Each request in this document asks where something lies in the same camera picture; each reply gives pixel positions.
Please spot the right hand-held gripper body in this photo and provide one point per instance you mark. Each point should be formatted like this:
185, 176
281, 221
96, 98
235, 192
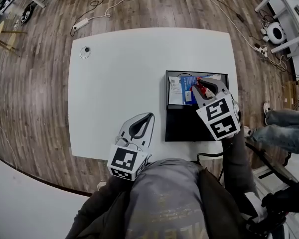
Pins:
220, 118

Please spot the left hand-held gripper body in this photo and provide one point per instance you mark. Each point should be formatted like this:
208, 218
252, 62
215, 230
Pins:
124, 159

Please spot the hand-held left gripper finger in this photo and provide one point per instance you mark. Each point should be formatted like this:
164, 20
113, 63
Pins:
125, 128
149, 133

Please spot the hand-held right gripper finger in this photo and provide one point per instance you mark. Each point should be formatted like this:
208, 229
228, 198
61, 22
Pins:
218, 83
198, 97

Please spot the small shiny red packet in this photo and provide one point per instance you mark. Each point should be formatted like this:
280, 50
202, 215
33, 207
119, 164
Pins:
201, 88

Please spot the blue packet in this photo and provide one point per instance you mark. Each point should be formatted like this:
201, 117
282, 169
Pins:
187, 89

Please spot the white printed packet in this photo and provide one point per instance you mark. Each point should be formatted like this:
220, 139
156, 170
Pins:
175, 91

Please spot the black drawer box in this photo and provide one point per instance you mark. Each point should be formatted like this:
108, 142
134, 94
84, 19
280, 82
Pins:
187, 123

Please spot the person's right forearm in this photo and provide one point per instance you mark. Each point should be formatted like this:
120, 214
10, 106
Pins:
235, 163

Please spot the person's left forearm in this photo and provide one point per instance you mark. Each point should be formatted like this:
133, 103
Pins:
99, 198

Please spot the white power strip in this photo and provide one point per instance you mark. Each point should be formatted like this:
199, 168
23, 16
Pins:
80, 24
261, 50

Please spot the person's torso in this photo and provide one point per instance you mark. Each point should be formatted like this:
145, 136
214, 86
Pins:
164, 200

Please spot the cardboard box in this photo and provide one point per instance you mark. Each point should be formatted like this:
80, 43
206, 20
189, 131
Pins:
291, 93

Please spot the white round appliance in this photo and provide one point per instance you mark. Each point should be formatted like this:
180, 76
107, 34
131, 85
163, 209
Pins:
276, 32

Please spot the white side table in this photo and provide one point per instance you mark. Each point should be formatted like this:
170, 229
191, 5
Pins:
286, 19

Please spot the black harness gear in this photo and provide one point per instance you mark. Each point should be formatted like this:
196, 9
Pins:
284, 203

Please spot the small grey desk box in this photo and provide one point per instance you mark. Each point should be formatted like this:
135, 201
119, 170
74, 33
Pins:
298, 10

